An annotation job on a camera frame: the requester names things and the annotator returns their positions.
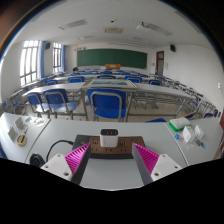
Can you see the green chalkboard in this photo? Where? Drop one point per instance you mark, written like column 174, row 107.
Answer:
column 111, row 58

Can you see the ceiling light panels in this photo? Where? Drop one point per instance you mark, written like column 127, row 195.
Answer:
column 73, row 24

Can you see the colourful printed leaflet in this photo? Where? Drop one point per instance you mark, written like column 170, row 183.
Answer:
column 178, row 137

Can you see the large window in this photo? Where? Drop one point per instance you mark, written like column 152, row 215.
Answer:
column 28, row 61

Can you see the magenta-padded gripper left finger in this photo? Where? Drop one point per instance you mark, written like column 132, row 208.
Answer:
column 76, row 159

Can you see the brown door with window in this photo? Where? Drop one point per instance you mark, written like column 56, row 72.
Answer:
column 159, row 63

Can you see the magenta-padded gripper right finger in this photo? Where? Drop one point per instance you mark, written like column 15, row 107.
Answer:
column 146, row 159

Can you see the grey classroom desks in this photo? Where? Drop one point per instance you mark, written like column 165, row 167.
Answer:
column 60, row 87

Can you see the white charger block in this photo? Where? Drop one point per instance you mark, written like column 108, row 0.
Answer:
column 109, row 140

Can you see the green and white box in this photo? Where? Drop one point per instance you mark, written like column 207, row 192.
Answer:
column 179, row 124

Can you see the black wall speaker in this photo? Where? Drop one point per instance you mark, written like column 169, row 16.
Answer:
column 172, row 48
column 47, row 46

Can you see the white card stand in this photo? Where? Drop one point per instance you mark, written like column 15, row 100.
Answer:
column 12, row 134
column 20, row 123

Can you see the small blue and black badges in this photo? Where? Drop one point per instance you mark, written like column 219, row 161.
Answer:
column 201, row 144

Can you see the ceiling air conditioner vent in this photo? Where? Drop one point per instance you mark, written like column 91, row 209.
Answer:
column 113, row 30

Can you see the colourful sticker sheet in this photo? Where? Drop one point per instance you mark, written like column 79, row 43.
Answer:
column 36, row 121

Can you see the blue curtain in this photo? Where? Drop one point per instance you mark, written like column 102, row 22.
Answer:
column 42, row 60
column 63, row 58

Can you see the ceiling projector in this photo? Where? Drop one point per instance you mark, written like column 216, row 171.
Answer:
column 142, row 27

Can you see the large white carton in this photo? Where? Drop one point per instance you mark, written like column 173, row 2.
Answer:
column 188, row 134

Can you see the yellow round tape measure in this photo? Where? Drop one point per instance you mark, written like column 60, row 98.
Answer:
column 22, row 140

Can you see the narrow window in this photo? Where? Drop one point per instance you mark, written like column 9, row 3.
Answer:
column 57, row 57

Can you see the orange lectern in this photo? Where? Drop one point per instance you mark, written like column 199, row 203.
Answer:
column 113, row 66

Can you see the small white carton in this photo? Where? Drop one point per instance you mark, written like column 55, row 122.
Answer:
column 199, row 132

